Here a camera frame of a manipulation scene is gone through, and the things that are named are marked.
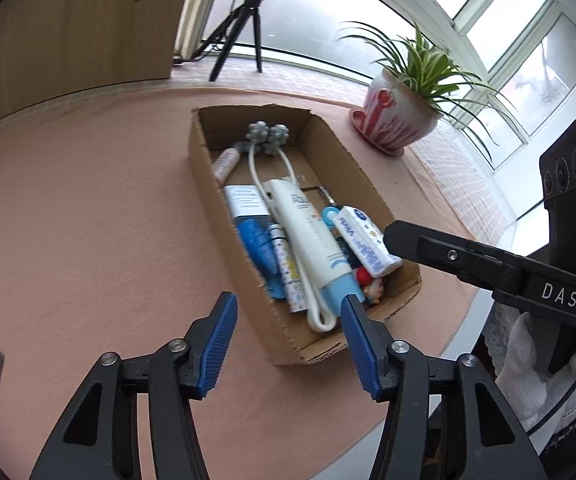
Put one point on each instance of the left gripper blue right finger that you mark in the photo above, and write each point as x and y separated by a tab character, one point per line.
369	352

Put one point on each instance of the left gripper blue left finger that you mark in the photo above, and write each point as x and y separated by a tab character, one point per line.
208	340

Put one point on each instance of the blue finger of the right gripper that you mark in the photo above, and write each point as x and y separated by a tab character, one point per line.
471	262

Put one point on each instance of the cartoon doll keychain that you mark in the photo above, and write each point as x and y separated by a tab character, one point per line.
373	288

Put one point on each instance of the patterned lighter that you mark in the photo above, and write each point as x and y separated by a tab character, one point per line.
290	276

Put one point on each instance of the white blue lotion tube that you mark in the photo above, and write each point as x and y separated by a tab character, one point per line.
327	267

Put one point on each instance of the patterned tissue pack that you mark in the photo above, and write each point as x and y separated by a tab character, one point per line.
366	241

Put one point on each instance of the blue phone stand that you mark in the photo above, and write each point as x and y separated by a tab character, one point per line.
256	240

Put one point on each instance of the small pink bottle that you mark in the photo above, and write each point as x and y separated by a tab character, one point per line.
226	162

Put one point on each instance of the white massager with grey balls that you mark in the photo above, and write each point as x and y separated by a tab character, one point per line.
270	141

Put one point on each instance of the white usb charger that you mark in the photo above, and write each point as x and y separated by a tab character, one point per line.
246	203

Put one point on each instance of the black gel pen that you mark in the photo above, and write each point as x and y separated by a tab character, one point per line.
327	196

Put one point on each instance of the white gloved right hand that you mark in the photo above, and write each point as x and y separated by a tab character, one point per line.
521	351

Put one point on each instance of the red white ceramic pot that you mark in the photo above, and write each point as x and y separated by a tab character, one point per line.
392	116

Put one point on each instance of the spider plant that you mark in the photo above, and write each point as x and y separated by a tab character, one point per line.
434	77

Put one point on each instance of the black tripod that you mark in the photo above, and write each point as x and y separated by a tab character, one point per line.
227	33

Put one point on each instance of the light wooden board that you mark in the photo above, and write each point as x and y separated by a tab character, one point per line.
51	48

